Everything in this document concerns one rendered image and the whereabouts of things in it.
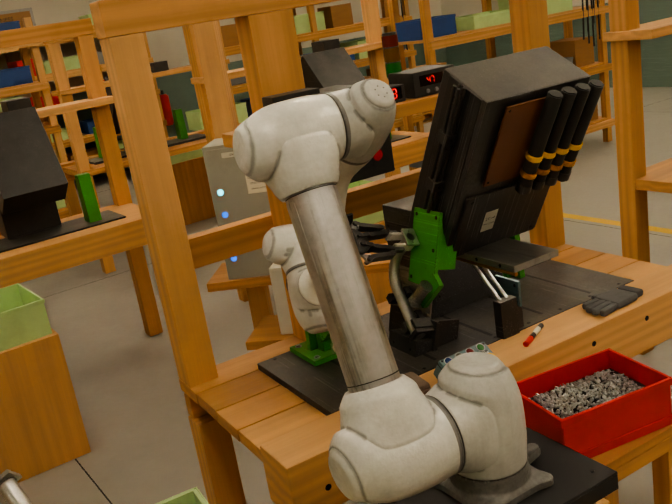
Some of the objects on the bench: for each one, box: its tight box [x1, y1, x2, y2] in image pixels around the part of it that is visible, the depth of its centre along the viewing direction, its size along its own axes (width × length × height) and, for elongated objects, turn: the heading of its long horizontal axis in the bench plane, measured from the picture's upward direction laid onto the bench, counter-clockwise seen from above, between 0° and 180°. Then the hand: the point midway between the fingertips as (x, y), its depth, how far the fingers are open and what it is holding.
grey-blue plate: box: [495, 275, 524, 328], centre depth 228 cm, size 10×2×14 cm, turn 58°
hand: (400, 241), depth 223 cm, fingers closed on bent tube, 3 cm apart
